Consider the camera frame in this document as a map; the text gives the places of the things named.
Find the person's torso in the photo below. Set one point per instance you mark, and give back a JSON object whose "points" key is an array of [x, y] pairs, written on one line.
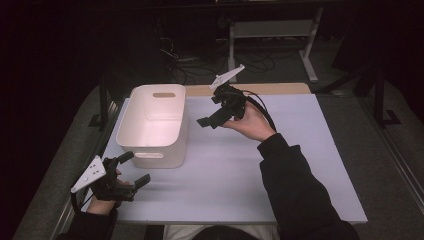
{"points": [[220, 232]]}

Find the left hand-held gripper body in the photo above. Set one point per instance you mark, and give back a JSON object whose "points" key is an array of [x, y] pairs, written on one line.
{"points": [[110, 190]]}

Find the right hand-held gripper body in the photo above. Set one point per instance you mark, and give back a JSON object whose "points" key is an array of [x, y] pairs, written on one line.
{"points": [[233, 101]]}

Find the person's left hand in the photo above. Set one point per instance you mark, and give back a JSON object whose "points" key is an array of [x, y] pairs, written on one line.
{"points": [[100, 206]]}

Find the black metal stand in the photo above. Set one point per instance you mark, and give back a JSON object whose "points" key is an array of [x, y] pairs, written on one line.
{"points": [[380, 100], [104, 106]]}

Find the person's right hand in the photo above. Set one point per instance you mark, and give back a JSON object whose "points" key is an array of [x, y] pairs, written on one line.
{"points": [[253, 125]]}

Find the white metal desk frame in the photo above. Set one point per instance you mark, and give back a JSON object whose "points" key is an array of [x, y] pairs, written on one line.
{"points": [[266, 29]]}

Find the white plastic storage bin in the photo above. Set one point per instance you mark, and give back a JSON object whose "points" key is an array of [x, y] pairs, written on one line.
{"points": [[153, 126]]}

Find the white table cover sheet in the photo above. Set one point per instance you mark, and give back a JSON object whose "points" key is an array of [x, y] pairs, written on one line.
{"points": [[216, 173]]}

